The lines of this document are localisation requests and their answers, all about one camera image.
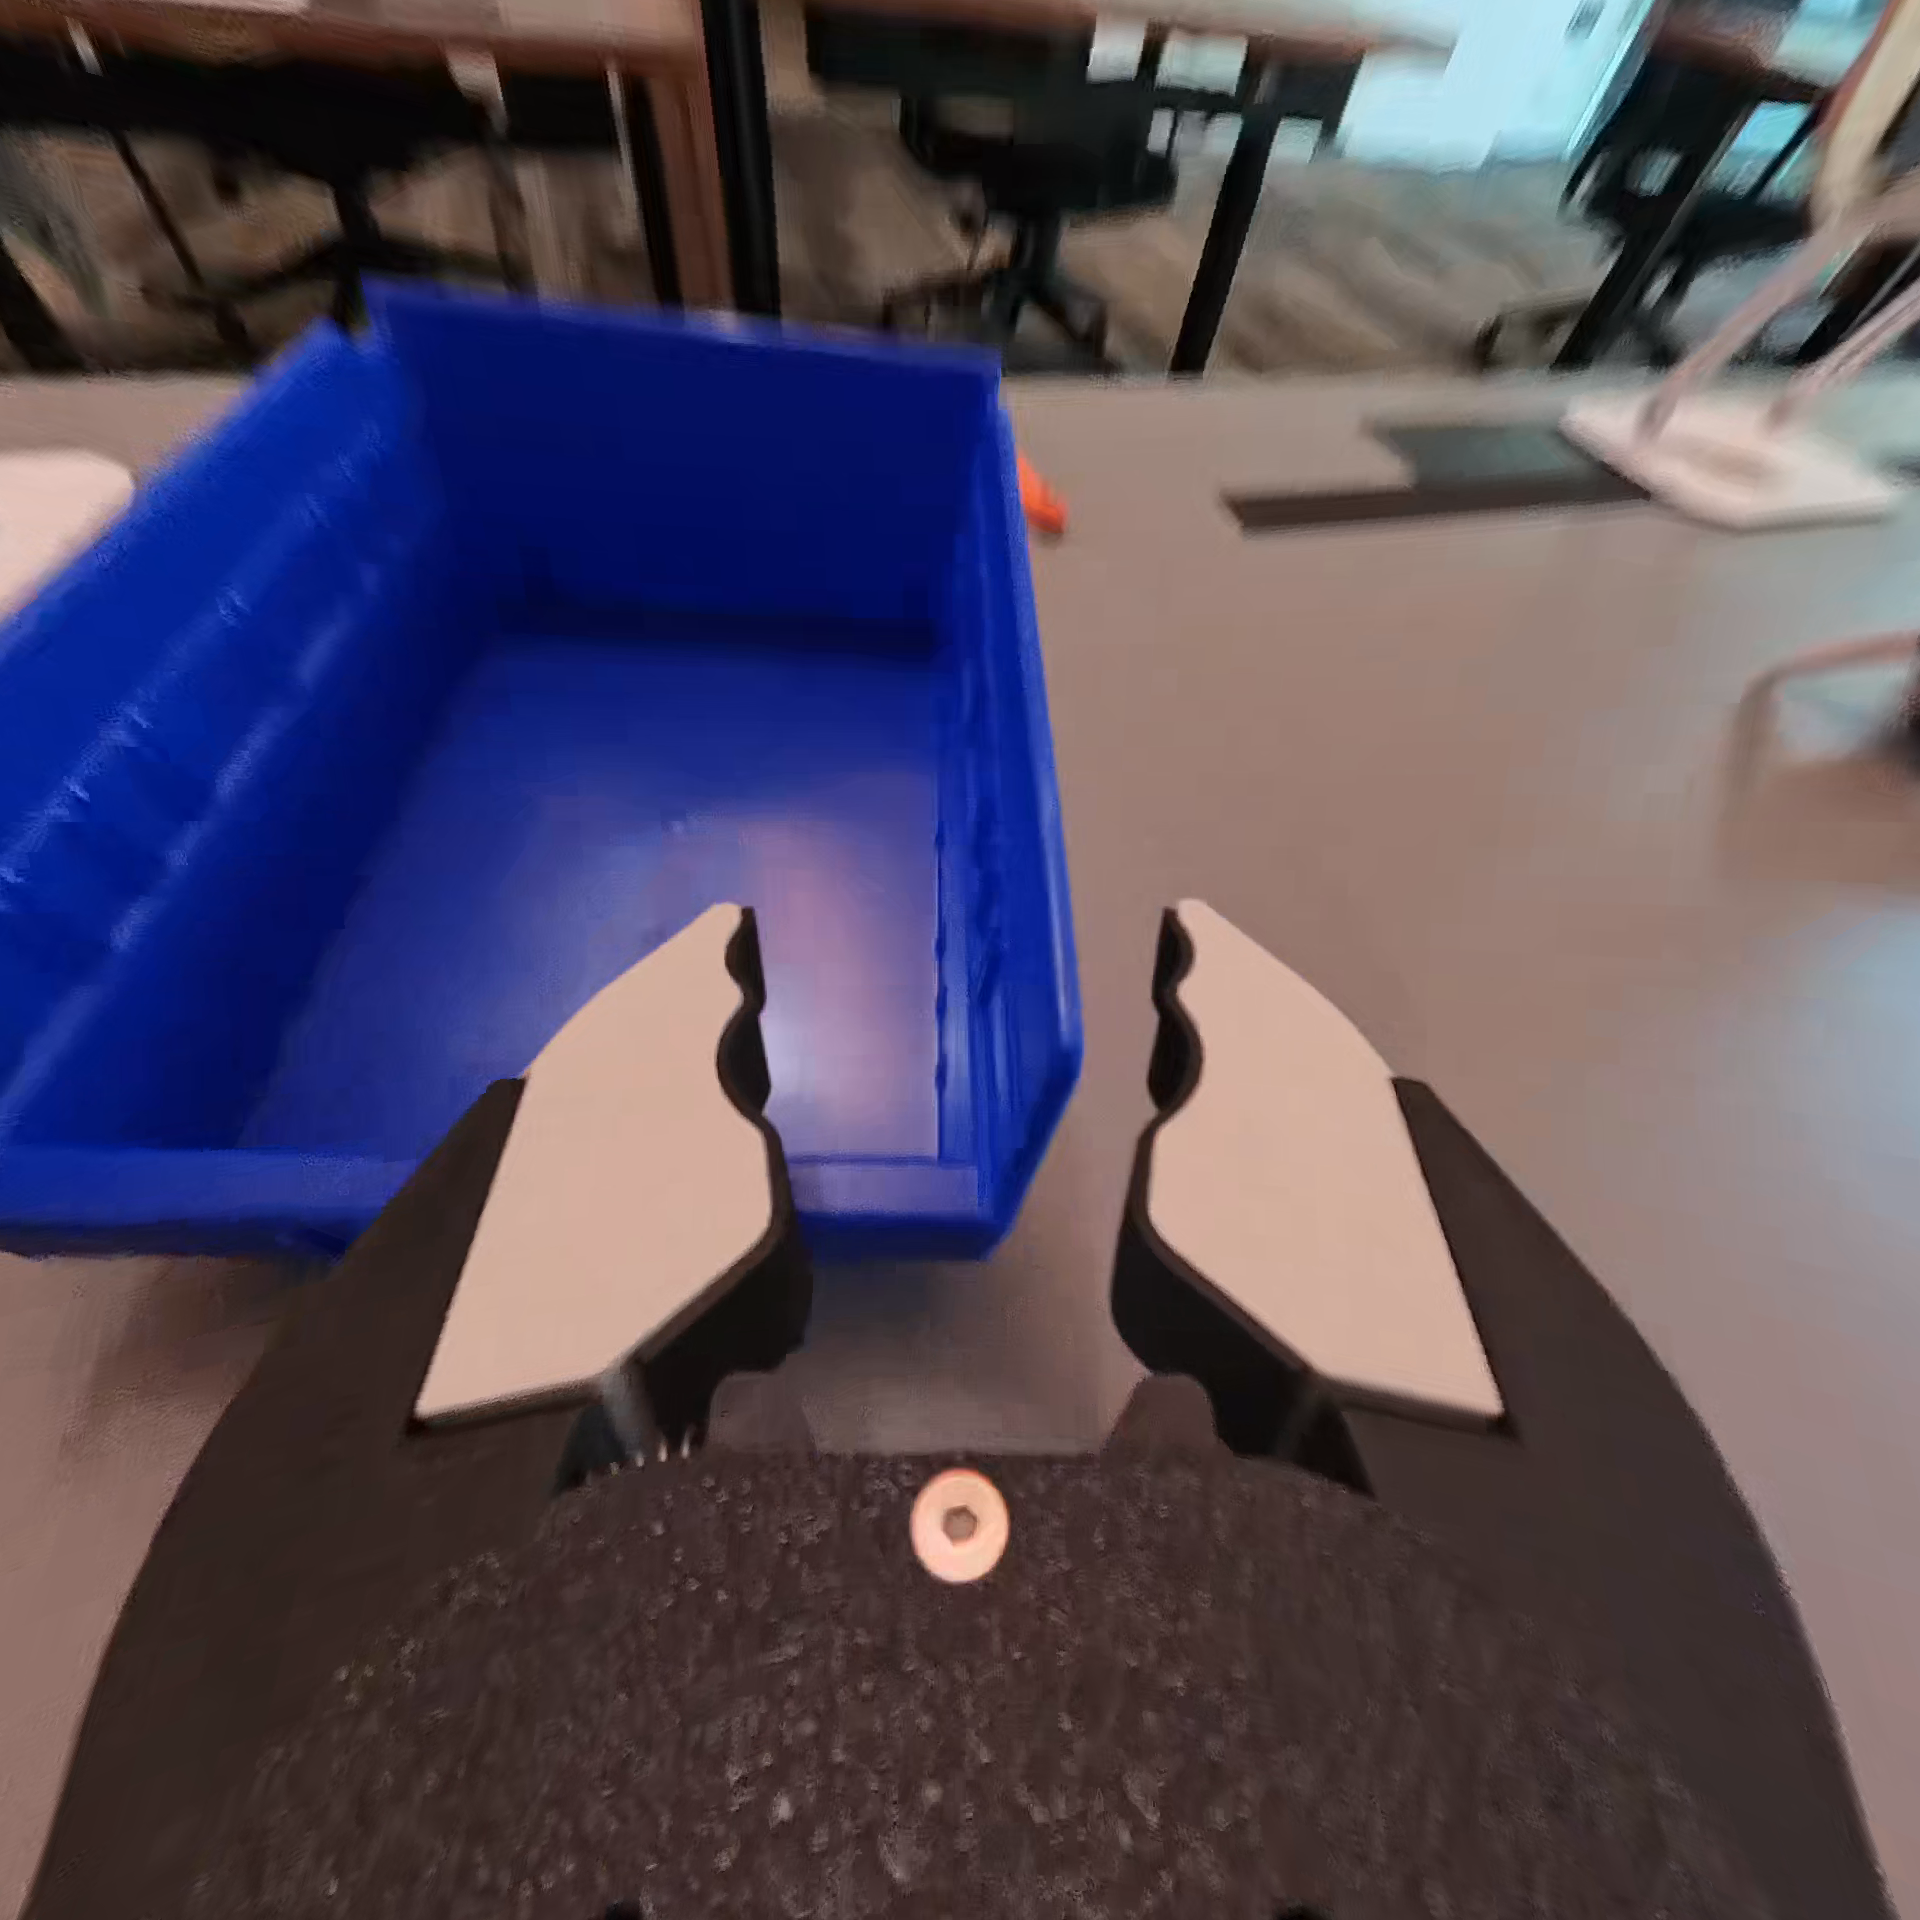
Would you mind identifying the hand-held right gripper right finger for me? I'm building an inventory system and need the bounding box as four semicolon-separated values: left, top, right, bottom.
1108;898;1506;1467

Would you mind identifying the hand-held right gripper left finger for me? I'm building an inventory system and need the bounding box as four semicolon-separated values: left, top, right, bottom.
413;903;819;1467

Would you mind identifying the blue plastic bin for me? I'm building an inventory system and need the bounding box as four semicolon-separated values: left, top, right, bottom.
0;281;1084;1265

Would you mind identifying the pale curved object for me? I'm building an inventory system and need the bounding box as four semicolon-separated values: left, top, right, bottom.
1730;629;1920;760

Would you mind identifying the black office chair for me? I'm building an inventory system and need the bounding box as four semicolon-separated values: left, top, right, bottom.
903;60;1185;374

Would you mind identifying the wooden top desk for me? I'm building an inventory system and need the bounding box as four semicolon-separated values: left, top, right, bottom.
0;0;778;324

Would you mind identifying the black desk cable strip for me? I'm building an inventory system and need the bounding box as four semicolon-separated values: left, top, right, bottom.
1219;418;1653;539

